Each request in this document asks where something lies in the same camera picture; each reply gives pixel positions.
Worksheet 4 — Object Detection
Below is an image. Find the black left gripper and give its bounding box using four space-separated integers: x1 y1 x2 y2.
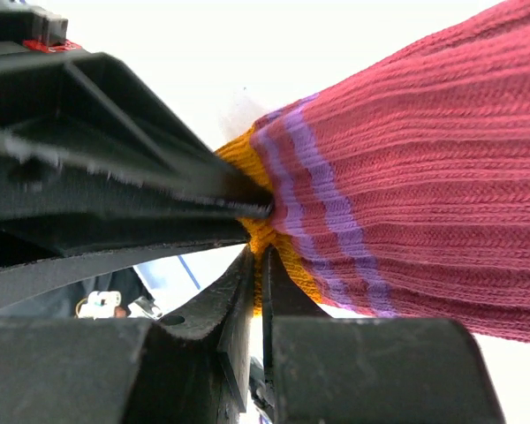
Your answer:
0 4 273 218

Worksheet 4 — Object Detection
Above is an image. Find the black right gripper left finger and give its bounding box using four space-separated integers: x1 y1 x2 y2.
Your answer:
0 251 254 423

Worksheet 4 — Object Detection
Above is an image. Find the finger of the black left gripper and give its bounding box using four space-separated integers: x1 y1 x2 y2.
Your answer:
0 218 248 309

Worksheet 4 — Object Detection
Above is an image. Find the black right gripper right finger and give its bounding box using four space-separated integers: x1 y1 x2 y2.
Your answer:
261 247 504 423

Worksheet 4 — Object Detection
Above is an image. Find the maroon sock with orange cuff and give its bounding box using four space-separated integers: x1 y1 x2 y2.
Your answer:
218 1 530 343

